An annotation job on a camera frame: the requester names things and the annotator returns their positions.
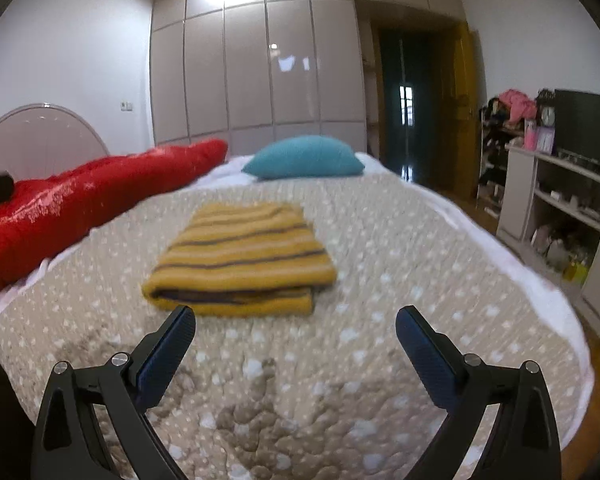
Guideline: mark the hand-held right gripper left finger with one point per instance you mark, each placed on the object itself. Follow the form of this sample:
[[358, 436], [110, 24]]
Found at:
[[162, 355]]

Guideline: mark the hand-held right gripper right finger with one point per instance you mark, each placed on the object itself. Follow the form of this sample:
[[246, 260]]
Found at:
[[430, 355]]

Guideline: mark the yellow striped sweater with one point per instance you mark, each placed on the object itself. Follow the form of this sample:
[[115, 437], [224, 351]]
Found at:
[[245, 255]]

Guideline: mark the rounded pale headboard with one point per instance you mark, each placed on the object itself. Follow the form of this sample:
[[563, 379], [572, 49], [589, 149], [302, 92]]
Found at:
[[40, 135]]

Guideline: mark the red patterned quilt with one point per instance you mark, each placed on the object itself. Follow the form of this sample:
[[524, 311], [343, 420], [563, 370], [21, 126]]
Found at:
[[80, 200]]

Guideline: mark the beige dotted bed cover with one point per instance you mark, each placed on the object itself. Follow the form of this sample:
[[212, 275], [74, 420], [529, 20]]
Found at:
[[380, 250]]

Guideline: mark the yellow-green bag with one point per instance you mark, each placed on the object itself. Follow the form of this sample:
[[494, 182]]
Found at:
[[576, 271]]

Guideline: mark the white open cabinet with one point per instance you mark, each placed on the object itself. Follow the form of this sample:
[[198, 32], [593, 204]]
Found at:
[[517, 195]]

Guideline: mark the dark shoe rack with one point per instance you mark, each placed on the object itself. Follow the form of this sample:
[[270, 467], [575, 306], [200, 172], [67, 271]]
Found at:
[[492, 160]]

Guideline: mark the teal pillow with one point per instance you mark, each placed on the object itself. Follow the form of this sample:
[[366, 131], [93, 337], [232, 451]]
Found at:
[[302, 157]]

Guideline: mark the pink bottle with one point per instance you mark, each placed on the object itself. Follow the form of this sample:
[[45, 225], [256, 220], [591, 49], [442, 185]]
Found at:
[[531, 135]]

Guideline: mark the yellow wooden door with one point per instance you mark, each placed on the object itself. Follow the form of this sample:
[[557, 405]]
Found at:
[[465, 110]]

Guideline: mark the pink clothing pile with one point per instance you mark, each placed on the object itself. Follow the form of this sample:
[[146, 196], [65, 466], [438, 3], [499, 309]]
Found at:
[[517, 105]]

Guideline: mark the dark table clock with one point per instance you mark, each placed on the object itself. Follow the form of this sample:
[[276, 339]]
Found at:
[[546, 112]]

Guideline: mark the black television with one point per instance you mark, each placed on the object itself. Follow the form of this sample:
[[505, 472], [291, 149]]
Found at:
[[587, 125]]

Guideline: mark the glossy beige wardrobe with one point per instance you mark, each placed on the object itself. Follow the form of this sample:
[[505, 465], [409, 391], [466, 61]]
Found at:
[[250, 70]]

